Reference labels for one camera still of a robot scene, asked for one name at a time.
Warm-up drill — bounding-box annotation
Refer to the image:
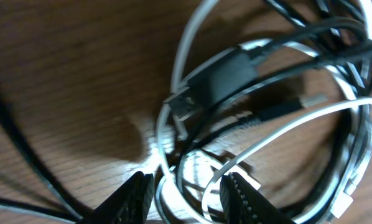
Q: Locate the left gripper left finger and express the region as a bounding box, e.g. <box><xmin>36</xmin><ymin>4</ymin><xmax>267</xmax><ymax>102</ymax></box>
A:
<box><xmin>77</xmin><ymin>171</ymin><xmax>154</xmax><ymax>224</ymax></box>

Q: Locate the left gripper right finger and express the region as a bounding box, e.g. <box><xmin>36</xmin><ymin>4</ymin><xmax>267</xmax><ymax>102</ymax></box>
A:
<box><xmin>220</xmin><ymin>172</ymin><xmax>294</xmax><ymax>224</ymax></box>

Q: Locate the white USB cable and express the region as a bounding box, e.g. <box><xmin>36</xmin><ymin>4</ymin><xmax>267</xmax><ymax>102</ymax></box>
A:
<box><xmin>154</xmin><ymin>0</ymin><xmax>372</xmax><ymax>224</ymax></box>

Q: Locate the black USB cable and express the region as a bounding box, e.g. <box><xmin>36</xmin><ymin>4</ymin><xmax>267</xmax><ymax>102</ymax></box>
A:
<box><xmin>160</xmin><ymin>0</ymin><xmax>372</xmax><ymax>224</ymax></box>

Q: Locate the left camera cable black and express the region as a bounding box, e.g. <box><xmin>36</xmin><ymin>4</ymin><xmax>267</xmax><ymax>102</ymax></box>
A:
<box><xmin>0</xmin><ymin>74</ymin><xmax>95</xmax><ymax>224</ymax></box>

